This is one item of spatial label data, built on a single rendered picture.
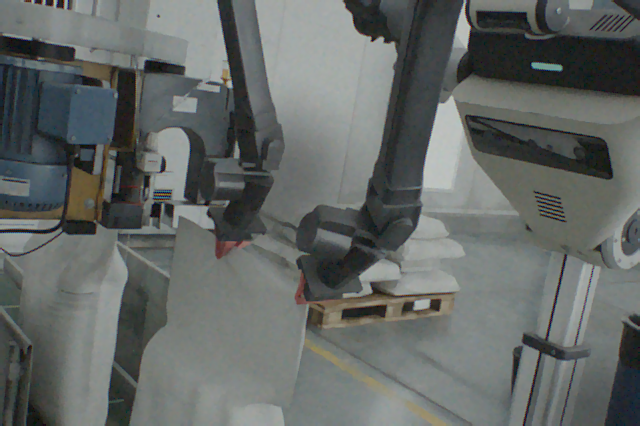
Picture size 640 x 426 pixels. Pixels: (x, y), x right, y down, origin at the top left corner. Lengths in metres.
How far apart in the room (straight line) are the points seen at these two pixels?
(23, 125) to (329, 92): 5.82
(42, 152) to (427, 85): 0.66
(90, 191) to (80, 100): 0.36
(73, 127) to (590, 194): 0.86
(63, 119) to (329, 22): 5.80
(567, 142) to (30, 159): 0.88
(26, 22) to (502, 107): 0.79
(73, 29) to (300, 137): 5.65
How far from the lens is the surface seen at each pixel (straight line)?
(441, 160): 8.16
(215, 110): 1.60
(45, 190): 1.27
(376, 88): 7.33
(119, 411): 2.20
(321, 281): 1.08
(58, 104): 1.20
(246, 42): 1.22
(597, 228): 1.37
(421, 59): 0.86
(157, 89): 1.54
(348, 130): 7.16
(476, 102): 1.35
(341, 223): 0.98
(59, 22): 1.23
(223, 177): 1.23
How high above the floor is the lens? 1.36
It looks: 10 degrees down
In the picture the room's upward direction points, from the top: 10 degrees clockwise
